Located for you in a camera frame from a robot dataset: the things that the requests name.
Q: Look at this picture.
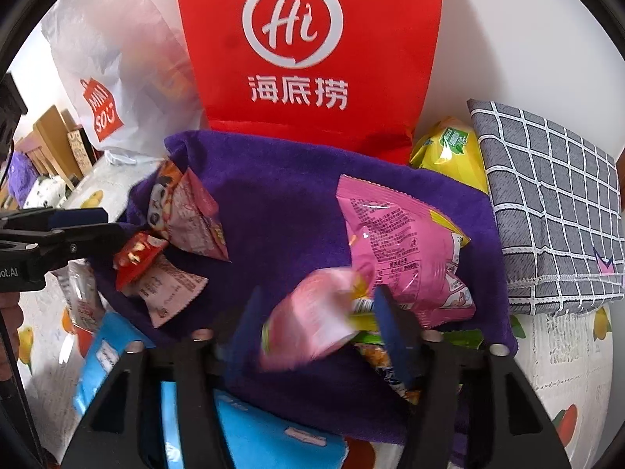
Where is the large pink snack packet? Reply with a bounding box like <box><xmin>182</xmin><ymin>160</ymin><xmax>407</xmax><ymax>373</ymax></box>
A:
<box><xmin>336</xmin><ymin>174</ymin><xmax>477</xmax><ymax>329</ymax></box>

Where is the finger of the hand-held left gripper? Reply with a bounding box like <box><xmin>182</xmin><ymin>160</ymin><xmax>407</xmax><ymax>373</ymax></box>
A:
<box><xmin>0</xmin><ymin>206</ymin><xmax>110</xmax><ymax>232</ymax></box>
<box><xmin>0</xmin><ymin>222</ymin><xmax>132</xmax><ymax>269</ymax></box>

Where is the blue tissue pack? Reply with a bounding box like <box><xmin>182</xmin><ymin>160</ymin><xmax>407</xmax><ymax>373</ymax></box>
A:
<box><xmin>72</xmin><ymin>310</ymin><xmax>348</xmax><ymax>469</ymax></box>

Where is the purple towel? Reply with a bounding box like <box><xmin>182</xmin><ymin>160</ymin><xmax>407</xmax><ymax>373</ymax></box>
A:
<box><xmin>93</xmin><ymin>129</ymin><xmax>519</xmax><ymax>469</ymax></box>

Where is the purple plush toy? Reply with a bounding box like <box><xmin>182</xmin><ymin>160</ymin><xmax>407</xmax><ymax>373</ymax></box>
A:
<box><xmin>0</xmin><ymin>151</ymin><xmax>37</xmax><ymax>206</ymax></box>

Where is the fruit-print tablecloth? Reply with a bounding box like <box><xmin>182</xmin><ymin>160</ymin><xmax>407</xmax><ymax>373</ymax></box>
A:
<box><xmin>14</xmin><ymin>154</ymin><xmax>625</xmax><ymax>469</ymax></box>

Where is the red paper bag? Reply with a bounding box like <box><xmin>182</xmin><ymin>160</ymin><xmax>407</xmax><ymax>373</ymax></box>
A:
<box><xmin>173</xmin><ymin>0</ymin><xmax>446</xmax><ymax>166</ymax></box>

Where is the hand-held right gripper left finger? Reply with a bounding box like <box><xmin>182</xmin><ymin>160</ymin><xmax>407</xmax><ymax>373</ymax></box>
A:
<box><xmin>61</xmin><ymin>286</ymin><xmax>267</xmax><ymax>469</ymax></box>

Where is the patterned book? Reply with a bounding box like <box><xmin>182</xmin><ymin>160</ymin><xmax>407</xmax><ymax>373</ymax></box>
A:
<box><xmin>66</xmin><ymin>124</ymin><xmax>98</xmax><ymax>167</ymax></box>

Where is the orange and blue snack packet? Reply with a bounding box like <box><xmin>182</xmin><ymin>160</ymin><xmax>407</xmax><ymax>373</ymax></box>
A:
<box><xmin>354</xmin><ymin>342</ymin><xmax>423</xmax><ymax>406</ymax></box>

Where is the small pink snack packet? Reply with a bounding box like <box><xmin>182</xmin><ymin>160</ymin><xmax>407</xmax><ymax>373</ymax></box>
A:
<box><xmin>259</xmin><ymin>268</ymin><xmax>377</xmax><ymax>372</ymax></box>

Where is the red and white snack packet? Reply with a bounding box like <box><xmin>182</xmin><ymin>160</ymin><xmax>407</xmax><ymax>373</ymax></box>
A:
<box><xmin>114</xmin><ymin>232</ymin><xmax>208</xmax><ymax>329</ymax></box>

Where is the grey checked folded cloth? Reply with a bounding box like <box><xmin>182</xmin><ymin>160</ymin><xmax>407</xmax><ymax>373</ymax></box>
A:
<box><xmin>466</xmin><ymin>98</ymin><xmax>625</xmax><ymax>316</ymax></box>

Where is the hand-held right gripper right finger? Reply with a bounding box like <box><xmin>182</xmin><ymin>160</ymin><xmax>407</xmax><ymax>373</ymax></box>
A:
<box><xmin>373</xmin><ymin>284</ymin><xmax>572</xmax><ymax>469</ymax></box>

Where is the panda print snack packet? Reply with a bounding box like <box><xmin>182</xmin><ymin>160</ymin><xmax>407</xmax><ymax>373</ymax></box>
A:
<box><xmin>146</xmin><ymin>158</ymin><xmax>230</xmax><ymax>262</ymax></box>

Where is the white plastic bag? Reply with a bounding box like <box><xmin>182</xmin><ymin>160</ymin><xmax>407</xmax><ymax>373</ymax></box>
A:
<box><xmin>41</xmin><ymin>0</ymin><xmax>208</xmax><ymax>157</ymax></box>

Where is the person's left hand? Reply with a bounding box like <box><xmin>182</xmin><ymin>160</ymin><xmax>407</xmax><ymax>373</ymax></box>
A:
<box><xmin>0</xmin><ymin>294</ymin><xmax>23</xmax><ymax>382</ymax></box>

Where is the yellow snack packet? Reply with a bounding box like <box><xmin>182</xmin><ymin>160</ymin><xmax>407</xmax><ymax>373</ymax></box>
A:
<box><xmin>409</xmin><ymin>116</ymin><xmax>489</xmax><ymax>193</ymax></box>

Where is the wooden headboard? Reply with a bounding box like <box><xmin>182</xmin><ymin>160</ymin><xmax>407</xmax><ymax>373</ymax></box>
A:
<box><xmin>17</xmin><ymin>105</ymin><xmax>79</xmax><ymax>191</ymax></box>

